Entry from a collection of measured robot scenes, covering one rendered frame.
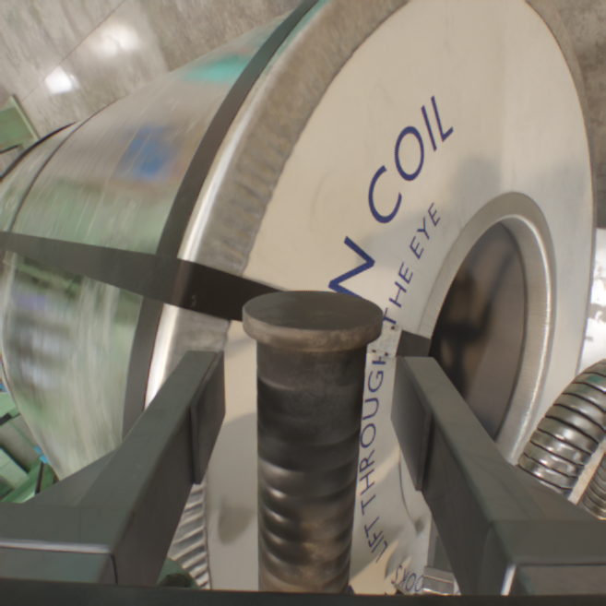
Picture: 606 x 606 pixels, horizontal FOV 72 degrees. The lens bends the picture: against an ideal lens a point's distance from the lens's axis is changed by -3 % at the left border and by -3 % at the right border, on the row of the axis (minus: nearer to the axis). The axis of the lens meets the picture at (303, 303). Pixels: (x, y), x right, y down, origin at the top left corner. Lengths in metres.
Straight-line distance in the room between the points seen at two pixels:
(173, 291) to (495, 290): 0.81
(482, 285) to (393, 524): 0.58
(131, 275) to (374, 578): 0.47
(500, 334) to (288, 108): 0.80
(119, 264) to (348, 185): 0.21
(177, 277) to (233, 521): 0.21
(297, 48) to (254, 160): 0.10
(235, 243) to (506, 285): 0.75
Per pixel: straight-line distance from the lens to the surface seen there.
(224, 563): 0.41
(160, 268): 0.32
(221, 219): 0.30
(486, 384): 1.05
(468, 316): 1.06
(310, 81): 0.37
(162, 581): 0.24
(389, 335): 0.46
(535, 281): 0.96
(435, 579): 0.51
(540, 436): 0.18
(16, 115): 5.02
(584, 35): 1.32
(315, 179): 0.36
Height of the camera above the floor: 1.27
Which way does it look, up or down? 30 degrees down
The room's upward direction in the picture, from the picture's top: 131 degrees counter-clockwise
